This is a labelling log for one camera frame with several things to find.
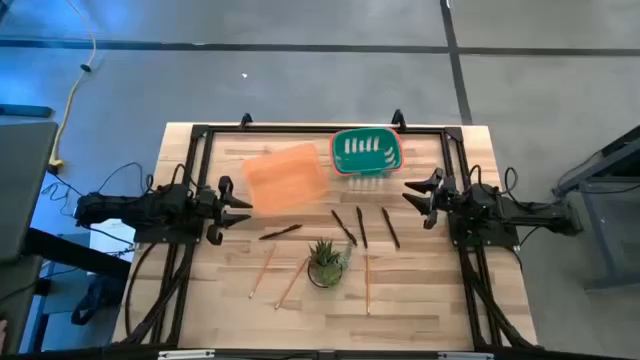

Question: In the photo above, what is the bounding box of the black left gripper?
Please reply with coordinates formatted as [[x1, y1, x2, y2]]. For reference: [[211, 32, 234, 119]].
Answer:
[[192, 174, 254, 247]]

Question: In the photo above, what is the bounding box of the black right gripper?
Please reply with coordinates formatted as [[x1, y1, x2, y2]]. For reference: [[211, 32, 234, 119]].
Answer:
[[402, 167, 459, 231]]

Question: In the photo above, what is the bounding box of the black pen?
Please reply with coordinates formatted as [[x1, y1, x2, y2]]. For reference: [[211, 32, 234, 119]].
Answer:
[[330, 208, 359, 247], [381, 206, 402, 250], [258, 223, 304, 241], [355, 205, 369, 250]]

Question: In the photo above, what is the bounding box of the orange wooden pencil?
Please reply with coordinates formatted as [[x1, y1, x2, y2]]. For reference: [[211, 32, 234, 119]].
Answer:
[[364, 252, 372, 317], [248, 243, 277, 300], [273, 256, 310, 311]]

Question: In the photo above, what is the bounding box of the orange plastic tray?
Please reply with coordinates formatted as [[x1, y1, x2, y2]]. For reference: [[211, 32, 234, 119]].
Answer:
[[242, 142, 331, 217]]

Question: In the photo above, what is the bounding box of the green slotted plastic basket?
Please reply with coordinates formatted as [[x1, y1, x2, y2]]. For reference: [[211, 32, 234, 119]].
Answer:
[[329, 127, 405, 178]]

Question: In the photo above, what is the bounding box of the succulent plant in black pot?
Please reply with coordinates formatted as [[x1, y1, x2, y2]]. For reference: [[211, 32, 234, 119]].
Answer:
[[306, 238, 354, 290]]

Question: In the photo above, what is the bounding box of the white paper sheet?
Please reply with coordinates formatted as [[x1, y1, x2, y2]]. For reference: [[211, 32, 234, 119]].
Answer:
[[89, 232, 136, 264]]

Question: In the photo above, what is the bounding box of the black bag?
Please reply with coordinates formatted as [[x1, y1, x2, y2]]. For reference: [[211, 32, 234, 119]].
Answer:
[[70, 274, 127, 327]]

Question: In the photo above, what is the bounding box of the black desk beam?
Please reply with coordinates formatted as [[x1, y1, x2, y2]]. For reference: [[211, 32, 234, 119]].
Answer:
[[22, 227, 132, 281]]

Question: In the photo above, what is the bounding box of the grey metal desk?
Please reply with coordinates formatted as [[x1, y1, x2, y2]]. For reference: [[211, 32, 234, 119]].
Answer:
[[552, 124, 640, 291]]

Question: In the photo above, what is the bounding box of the dark flat bar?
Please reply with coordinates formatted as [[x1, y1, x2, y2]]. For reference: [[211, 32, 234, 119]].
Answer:
[[0, 103, 55, 120]]

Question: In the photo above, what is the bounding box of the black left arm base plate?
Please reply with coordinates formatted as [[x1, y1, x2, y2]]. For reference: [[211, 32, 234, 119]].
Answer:
[[132, 227, 206, 246]]

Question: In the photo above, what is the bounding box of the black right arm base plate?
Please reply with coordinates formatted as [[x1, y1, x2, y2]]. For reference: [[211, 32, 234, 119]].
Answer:
[[448, 219, 521, 249]]

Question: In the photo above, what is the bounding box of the black aluminium table frame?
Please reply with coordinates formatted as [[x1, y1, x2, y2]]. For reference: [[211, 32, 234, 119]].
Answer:
[[112, 122, 539, 351]]

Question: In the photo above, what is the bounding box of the thin black floor cable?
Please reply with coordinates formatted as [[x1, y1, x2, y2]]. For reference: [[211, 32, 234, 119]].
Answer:
[[40, 160, 154, 217]]

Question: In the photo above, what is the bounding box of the silver metal bracket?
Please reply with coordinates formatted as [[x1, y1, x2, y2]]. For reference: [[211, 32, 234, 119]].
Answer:
[[438, 351, 495, 360], [157, 349, 216, 360]]

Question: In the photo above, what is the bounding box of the yellow floor cable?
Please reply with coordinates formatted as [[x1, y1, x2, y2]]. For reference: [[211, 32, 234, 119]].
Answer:
[[48, 0, 98, 169]]

